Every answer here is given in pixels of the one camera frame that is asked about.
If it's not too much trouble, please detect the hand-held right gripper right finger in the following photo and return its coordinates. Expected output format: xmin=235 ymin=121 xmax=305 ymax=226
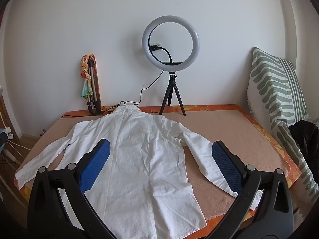
xmin=211 ymin=141 xmax=295 ymax=239

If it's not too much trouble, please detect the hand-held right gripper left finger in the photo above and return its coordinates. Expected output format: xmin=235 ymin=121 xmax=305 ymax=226
xmin=27 ymin=138 xmax=118 ymax=239

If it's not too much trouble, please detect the white shirt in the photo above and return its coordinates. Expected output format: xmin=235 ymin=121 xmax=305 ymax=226
xmin=14 ymin=106 xmax=263 ymax=239

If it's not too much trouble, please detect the orange floral bed sheet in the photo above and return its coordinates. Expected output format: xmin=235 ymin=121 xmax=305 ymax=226
xmin=15 ymin=104 xmax=301 ymax=221

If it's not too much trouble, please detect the green white striped cushion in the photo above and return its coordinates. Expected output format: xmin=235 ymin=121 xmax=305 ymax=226
xmin=245 ymin=47 xmax=309 ymax=130
xmin=270 ymin=119 xmax=319 ymax=203

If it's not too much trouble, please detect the black cloth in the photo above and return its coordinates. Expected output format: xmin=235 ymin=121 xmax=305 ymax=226
xmin=289 ymin=120 xmax=319 ymax=166

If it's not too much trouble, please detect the folded silver tripod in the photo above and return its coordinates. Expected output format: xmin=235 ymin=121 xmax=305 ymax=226
xmin=86 ymin=57 xmax=103 ymax=116

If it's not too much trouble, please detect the orange patterned scarf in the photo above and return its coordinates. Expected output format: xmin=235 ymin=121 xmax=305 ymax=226
xmin=79 ymin=53 xmax=111 ymax=116

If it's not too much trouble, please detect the white cable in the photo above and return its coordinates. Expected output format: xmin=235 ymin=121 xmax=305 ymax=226
xmin=7 ymin=139 xmax=31 ymax=160

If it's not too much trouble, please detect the black power cable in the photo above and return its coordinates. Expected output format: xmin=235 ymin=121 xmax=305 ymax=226
xmin=61 ymin=70 xmax=165 ymax=118

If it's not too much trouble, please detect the white ring light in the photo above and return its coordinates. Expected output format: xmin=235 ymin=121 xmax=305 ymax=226
xmin=142 ymin=15 xmax=200 ymax=73

